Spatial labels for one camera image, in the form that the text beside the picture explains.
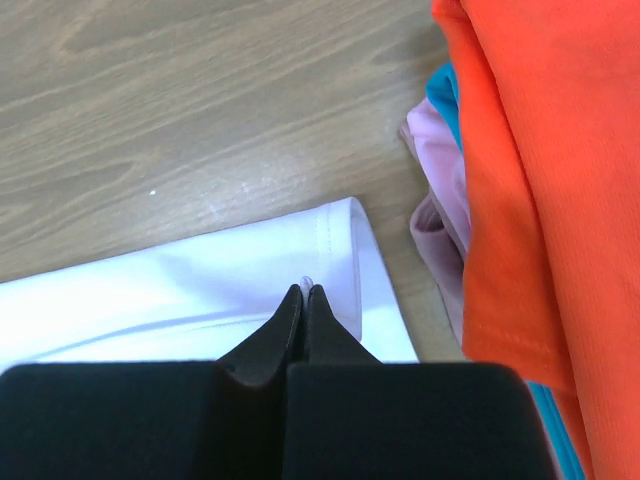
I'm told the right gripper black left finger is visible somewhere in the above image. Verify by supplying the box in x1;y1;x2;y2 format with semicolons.
1;286;303;479

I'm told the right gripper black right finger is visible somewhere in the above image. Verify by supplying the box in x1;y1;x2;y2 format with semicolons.
284;286;555;479

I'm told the white t shirt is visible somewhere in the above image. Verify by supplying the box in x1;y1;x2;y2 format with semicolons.
1;198;417;368

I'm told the folded pink printed t shirt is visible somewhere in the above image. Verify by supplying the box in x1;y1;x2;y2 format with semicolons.
398;97;474;346

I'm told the folded teal t shirt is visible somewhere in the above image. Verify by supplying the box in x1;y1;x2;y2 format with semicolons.
424;63;586;480

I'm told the folded orange t shirt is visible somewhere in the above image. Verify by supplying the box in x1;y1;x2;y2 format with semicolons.
432;1;639;479

